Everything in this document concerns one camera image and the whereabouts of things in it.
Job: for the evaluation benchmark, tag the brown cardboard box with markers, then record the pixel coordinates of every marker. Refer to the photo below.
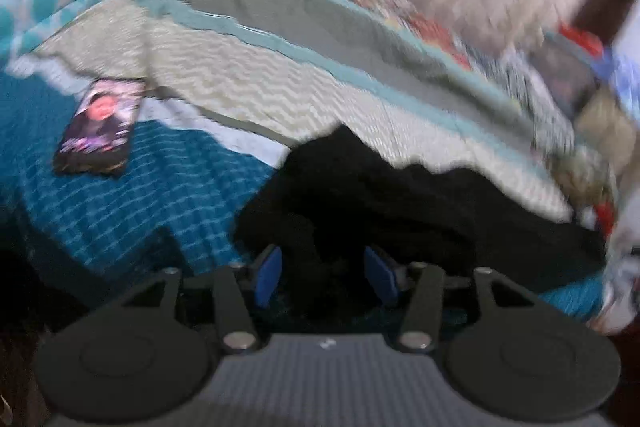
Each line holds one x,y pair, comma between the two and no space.
608,129

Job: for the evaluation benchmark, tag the dark storage bin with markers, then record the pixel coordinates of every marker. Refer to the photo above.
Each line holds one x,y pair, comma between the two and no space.
565,68

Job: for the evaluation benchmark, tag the black pants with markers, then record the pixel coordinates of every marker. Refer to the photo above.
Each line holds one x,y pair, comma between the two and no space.
334,198

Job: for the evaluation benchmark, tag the chevron teal grey bedspread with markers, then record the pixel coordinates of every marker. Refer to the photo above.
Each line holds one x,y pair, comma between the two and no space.
233,85

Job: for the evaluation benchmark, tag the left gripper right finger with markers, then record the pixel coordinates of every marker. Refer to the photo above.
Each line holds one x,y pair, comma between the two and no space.
420,288

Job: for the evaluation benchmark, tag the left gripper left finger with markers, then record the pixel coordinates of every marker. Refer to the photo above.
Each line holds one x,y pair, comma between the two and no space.
220,304

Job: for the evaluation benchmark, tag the black smartphone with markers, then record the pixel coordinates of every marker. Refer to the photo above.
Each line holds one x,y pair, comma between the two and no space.
98,138

